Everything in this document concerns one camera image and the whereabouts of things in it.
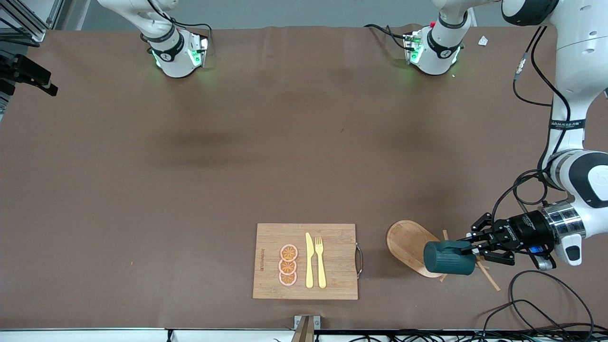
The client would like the teal cup with yellow inside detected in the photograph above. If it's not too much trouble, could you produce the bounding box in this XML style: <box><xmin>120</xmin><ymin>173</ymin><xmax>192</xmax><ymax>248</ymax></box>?
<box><xmin>423</xmin><ymin>240</ymin><xmax>477</xmax><ymax>276</ymax></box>

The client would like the wooden cup rack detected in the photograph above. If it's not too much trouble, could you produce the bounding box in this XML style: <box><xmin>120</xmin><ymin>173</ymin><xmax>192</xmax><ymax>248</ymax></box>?
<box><xmin>386</xmin><ymin>220</ymin><xmax>501</xmax><ymax>292</ymax></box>

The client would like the brown table mat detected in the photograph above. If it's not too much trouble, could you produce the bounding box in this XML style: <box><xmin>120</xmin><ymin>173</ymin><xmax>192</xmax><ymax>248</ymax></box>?
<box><xmin>0</xmin><ymin>24</ymin><xmax>608</xmax><ymax>331</ymax></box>

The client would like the wooden cutting board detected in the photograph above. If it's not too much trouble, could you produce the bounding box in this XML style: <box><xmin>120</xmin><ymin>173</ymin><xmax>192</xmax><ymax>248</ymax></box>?
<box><xmin>252</xmin><ymin>223</ymin><xmax>364</xmax><ymax>301</ymax></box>

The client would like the yellow plastic fork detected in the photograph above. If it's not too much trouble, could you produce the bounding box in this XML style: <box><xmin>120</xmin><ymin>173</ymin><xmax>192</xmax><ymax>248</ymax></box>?
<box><xmin>315</xmin><ymin>237</ymin><xmax>327</xmax><ymax>289</ymax></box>

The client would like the yellow plastic knife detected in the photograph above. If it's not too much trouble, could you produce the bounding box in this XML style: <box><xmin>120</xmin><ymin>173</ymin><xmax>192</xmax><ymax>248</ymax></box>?
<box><xmin>305</xmin><ymin>232</ymin><xmax>314</xmax><ymax>289</ymax></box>

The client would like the black loose cable loop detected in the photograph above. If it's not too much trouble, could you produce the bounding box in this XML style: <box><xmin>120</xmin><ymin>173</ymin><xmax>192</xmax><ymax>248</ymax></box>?
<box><xmin>475</xmin><ymin>298</ymin><xmax>608</xmax><ymax>340</ymax></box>
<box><xmin>507</xmin><ymin>270</ymin><xmax>595</xmax><ymax>335</ymax></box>

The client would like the aluminium frame post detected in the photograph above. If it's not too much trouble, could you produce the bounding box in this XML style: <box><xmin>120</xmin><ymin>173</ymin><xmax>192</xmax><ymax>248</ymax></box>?
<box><xmin>0</xmin><ymin>0</ymin><xmax>65</xmax><ymax>46</ymax></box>

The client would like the black right base cable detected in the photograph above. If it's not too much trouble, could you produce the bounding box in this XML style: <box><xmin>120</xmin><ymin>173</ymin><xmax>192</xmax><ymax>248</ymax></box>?
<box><xmin>145</xmin><ymin>0</ymin><xmax>213</xmax><ymax>46</ymax></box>

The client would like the black base cable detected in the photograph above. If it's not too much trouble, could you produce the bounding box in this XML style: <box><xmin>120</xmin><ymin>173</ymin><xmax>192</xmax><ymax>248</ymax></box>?
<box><xmin>145</xmin><ymin>0</ymin><xmax>213</xmax><ymax>46</ymax></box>
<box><xmin>363</xmin><ymin>23</ymin><xmax>410</xmax><ymax>50</ymax></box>

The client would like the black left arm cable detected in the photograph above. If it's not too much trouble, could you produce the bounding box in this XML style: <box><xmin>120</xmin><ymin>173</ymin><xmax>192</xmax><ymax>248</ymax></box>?
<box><xmin>492</xmin><ymin>26</ymin><xmax>570</xmax><ymax>224</ymax></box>

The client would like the metal bracket with brown bar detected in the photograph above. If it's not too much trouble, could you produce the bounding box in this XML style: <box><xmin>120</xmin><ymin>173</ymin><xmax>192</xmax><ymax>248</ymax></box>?
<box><xmin>294</xmin><ymin>315</ymin><xmax>321</xmax><ymax>342</ymax></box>

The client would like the black left base cable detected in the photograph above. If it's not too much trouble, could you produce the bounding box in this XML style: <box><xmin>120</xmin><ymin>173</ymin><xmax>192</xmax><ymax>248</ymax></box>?
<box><xmin>363</xmin><ymin>23</ymin><xmax>410</xmax><ymax>50</ymax></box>

